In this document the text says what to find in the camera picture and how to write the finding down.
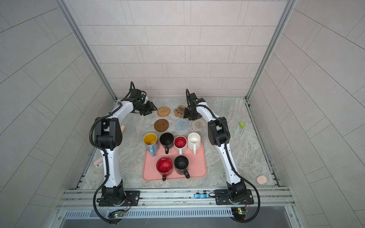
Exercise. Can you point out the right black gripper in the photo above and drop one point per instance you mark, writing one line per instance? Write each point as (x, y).
(187, 114)

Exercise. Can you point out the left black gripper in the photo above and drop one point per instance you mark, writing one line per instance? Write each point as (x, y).
(149, 108)

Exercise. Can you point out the cork paw print coaster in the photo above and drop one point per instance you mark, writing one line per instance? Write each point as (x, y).
(179, 111)

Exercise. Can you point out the grey felt round coaster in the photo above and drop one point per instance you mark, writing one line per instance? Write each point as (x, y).
(181, 124)

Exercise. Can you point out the white lace coaster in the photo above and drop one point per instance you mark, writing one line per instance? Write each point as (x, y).
(199, 125)

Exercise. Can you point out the woven rattan coaster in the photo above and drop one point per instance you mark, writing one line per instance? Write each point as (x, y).
(163, 111)

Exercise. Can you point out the brown wooden coaster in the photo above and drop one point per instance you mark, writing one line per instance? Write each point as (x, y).
(161, 125)

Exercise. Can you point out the white mug red inside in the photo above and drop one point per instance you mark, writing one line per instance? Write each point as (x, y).
(180, 144)

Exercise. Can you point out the black mug back row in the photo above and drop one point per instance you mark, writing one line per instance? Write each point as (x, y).
(167, 141)

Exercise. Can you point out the black mug row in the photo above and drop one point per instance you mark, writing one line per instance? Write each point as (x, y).
(181, 166)
(167, 141)

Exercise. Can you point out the blue mug yellow inside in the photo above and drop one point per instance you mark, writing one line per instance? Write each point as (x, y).
(151, 143)

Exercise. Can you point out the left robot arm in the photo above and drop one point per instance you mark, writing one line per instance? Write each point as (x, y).
(106, 135)

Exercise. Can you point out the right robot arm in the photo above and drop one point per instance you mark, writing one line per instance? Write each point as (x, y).
(219, 136)

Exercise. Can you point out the pink round coaster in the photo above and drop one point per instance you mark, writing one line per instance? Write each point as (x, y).
(261, 180)

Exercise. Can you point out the black mug front row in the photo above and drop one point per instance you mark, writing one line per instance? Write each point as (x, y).
(181, 166)

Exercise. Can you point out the pink silicone tray mat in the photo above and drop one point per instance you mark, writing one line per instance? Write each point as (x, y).
(196, 168)

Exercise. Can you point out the red mug front row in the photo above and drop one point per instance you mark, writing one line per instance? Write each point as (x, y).
(165, 167)

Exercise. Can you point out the wooden rolling pin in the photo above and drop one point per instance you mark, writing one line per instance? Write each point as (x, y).
(99, 161)

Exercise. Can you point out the right circuit board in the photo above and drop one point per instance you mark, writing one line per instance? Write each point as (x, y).
(240, 212)

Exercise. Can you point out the circuit board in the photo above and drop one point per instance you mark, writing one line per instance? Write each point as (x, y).
(118, 214)
(240, 212)

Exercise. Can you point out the left circuit board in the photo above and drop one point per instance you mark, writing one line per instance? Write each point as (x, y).
(118, 214)

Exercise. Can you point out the blue clamp on rail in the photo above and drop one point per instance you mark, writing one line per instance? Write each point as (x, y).
(201, 195)

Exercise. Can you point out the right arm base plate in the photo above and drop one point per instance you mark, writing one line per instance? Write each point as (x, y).
(222, 198)

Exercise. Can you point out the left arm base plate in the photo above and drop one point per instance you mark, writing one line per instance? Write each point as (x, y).
(129, 198)

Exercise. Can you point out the aluminium mounting rail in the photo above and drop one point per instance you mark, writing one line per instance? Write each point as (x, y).
(178, 198)

